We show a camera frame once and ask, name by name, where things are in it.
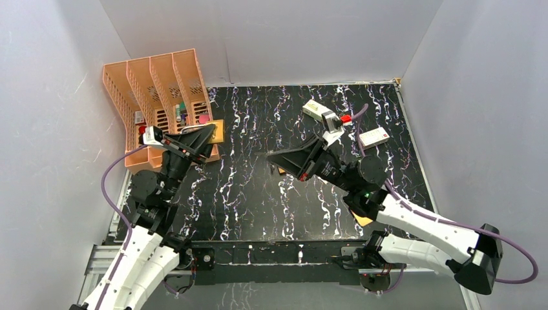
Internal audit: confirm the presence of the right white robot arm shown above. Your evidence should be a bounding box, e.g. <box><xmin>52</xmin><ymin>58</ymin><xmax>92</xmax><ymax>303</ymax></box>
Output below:
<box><xmin>267</xmin><ymin>136</ymin><xmax>503</xmax><ymax>295</ymax></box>

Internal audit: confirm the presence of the orange spiral notebook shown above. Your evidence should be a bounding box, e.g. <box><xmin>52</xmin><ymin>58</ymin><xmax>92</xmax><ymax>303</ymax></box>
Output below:
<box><xmin>351</xmin><ymin>212</ymin><xmax>373</xmax><ymax>227</ymax></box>

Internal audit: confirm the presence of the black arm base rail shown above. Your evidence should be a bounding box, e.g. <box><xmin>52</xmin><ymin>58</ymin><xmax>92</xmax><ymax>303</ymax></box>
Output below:
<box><xmin>85</xmin><ymin>239</ymin><xmax>472</xmax><ymax>296</ymax></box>

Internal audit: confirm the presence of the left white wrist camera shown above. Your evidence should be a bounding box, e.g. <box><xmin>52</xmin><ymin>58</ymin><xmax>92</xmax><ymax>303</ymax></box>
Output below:
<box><xmin>138</xmin><ymin>125</ymin><xmax>165</xmax><ymax>150</ymax></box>

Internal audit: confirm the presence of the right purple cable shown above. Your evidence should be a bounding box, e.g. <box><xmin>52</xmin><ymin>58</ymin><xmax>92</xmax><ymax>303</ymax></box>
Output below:
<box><xmin>342</xmin><ymin>103</ymin><xmax>540</xmax><ymax>285</ymax></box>

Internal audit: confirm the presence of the orange plastic file organizer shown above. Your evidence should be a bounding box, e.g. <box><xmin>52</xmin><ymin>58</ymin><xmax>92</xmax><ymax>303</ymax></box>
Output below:
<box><xmin>103</xmin><ymin>49</ymin><xmax>220</xmax><ymax>174</ymax></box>

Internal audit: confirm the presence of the white green small box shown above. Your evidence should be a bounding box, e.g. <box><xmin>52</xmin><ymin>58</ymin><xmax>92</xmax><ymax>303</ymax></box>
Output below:
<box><xmin>302</xmin><ymin>99</ymin><xmax>329</xmax><ymax>121</ymax></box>

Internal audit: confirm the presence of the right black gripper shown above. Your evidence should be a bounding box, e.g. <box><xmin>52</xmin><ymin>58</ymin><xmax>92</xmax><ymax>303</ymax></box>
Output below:
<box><xmin>266</xmin><ymin>132</ymin><xmax>355</xmax><ymax>192</ymax></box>

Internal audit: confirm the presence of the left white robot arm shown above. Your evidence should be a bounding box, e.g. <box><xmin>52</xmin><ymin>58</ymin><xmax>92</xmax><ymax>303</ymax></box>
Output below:
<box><xmin>71</xmin><ymin>121</ymin><xmax>224</xmax><ymax>309</ymax></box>

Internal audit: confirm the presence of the pink eraser in organizer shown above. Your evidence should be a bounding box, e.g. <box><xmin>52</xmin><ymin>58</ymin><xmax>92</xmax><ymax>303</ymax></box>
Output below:
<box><xmin>198</xmin><ymin>114</ymin><xmax>211</xmax><ymax>123</ymax></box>

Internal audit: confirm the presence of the white red small box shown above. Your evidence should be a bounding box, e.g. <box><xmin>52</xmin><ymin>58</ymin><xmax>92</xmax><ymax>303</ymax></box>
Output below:
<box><xmin>359</xmin><ymin>127</ymin><xmax>390</xmax><ymax>149</ymax></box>

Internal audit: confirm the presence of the brass padlock long shackle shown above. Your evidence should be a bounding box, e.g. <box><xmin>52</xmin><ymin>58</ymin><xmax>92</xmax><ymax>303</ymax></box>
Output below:
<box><xmin>180</xmin><ymin>119</ymin><xmax>225</xmax><ymax>144</ymax></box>

